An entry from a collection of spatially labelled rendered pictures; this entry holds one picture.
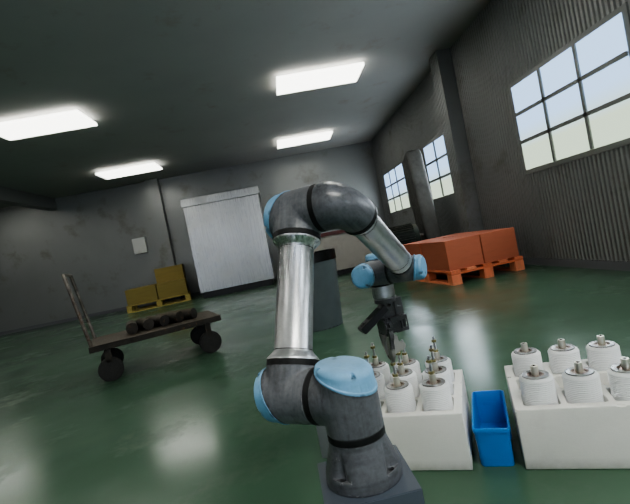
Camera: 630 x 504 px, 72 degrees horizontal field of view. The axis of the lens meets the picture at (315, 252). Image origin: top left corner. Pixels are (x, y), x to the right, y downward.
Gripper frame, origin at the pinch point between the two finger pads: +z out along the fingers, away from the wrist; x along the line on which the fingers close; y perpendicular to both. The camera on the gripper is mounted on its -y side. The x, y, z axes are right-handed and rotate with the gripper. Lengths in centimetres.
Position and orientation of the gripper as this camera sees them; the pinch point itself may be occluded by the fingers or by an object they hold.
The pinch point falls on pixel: (390, 358)
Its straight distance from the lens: 151.0
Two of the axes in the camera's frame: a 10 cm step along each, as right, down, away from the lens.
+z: 2.0, 9.8, 0.3
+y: 9.5, -2.0, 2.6
